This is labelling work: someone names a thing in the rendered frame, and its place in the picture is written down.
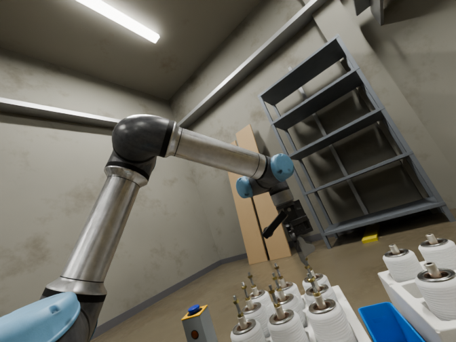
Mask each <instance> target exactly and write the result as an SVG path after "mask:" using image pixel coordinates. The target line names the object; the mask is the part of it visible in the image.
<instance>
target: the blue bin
mask: <svg viewBox="0 0 456 342"><path fill-rule="evenodd" d="M358 312H359V314H360V317H361V318H362V320H363V322H364V324H365V326H366V328H367V331H368V333H369V335H370V336H371V338H372V340H373V342H425V341H424V340H423V338H422V337H421V336H420V335H419V334H418V332H417V331H416V330H415V329H414V328H413V327H412V326H411V325H410V324H409V323H408V321H407V320H406V319H405V318H404V317H403V316H402V314H401V313H400V312H399V311H398V310H397V309H396V308H395V307H394V306H393V305H392V303H390V302H383V303H378V304H374V305H369V306H366V307H361V308H359V309H358Z"/></svg>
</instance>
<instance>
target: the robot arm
mask: <svg viewBox="0 0 456 342"><path fill-rule="evenodd" d="M111 139H112V145H113V151H112V154H111V156H110V158H109V160H108V162H107V164H106V166H105V167H104V173H105V174H106V176H107V179H106V181H105V182H104V185H103V187H102V189H101V191H100V193H99V195H98V198H97V200H96V202H95V204H94V206H93V208H92V210H91V213H90V215H89V217H88V219H87V221H86V222H85V225H84V227H83V229H82V231H81V233H80V235H79V237H78V240H77V242H76V244H75V246H74V248H73V250H72V252H71V255H70V257H69V259H68V261H67V262H66V265H65V266H64V269H63V271H62V273H61V275H60V277H59V278H58V279H57V280H54V281H53V282H51V283H49V284H48V285H47V286H46V287H45V290H44V291H43V294H42V295H41V297H40V299H39V300H38V301H36V302H34V303H31V304H29V305H26V306H24V307H21V308H20V309H17V310H15V311H13V312H12V313H9V314H7V315H5V316H3V317H1V318H0V342H90V340H91V338H92V336H93V335H94V332H95V330H96V327H97V323H98V317H99V314H100V311H101V309H102V306H103V303H104V301H105V298H106V295H107V290H106V288H105V286H104V280H105V278H106V275H107V272H108V270H109V267H110V265H111V261H112V260H113V256H114V254H115V251H116V249H117V246H118V243H119V241H120V238H121V235H122V233H123V231H124V228H125V226H126V223H127V220H128V217H129V215H130V212H131V210H132V207H133V205H134V202H135V199H136V196H137V194H138V191H139V189H140V188H141V187H144V186H145V185H147V183H148V181H149V178H150V175H151V173H152V171H153V170H154V168H155V165H156V160H157V156H160V157H164V158H167V157H169V156H175V157H179V158H182V159H186V160H189V161H192V162H196V163H199V164H203V165H206V166H210V167H213V168H218V169H221V170H225V171H228V172H232V173H235V174H239V175H242V176H243V177H241V178H238V179H237V181H236V189H237V193H238V194H239V196H240V197H242V198H249V197H253V196H256V195H260V194H262V193H266V192H269V194H270V196H271V199H272V202H273V204H274V206H277V207H276V210H280V209H284V211H282V210H281V211H280V213H279V214H278V215H277V216H276V217H275V218H274V220H273V221H272V222H271V223H270V224H269V226H268V227H266V228H264V230H263V234H262V235H263V237H264V238H266V239H268V238H269V237H271V236H272V235H273V232H274V231H275V230H276V228H277V227H278V226H279V225H280V223H281V222H282V221H283V220H284V219H285V218H286V219H285V220H284V221H283V224H284V225H285V228H286V230H287V232H288V234H289V237H290V238H291V239H292V241H293V244H294V247H295V248H296V250H297V253H298V255H299V258H300V260H301V262H302V263H303V264H304V265H305V266H308V264H307V262H306V260H305V257H306V256H308V255H309V254H311V253H312V252H314V251H315V246H314V245H313V244H312V243H311V242H306V241H305V240H304V239H303V237H302V236H301V235H305V234H307V233H309V232H311V231H313V228H312V226H311V224H310V222H309V219H308V217H307V215H306V214H305V211H304V209H303V207H302V205H301V203H300V201H299V199H298V200H296V201H293V199H294V197H293V195H292V193H291V191H290V189H289V186H288V184H287V182H286V179H287V178H289V177H290V176H292V174H293V172H294V164H293V162H292V160H291V158H289V156H287V155H285V154H283V153H280V154H277V155H274V156H273V157H268V156H266V155H262V154H260V153H256V152H254V151H250V150H247V149H244V148H241V147H238V146H235V145H232V144H229V143H227V142H223V141H221V140H217V139H214V138H210V137H208V136H204V135H202V134H198V133H196V132H192V131H190V130H186V129H184V128H180V127H179V126H178V124H177V123H176V122H175V121H172V120H170V119H166V118H163V117H158V116H155V115H131V116H129V117H126V118H124V119H122V120H121V121H119V122H118V123H117V125H116V126H115V127H114V129H113V132H112V138H111ZM288 208H290V211H287V209H288ZM287 214H288V216H287ZM298 241H299V242H298Z"/></svg>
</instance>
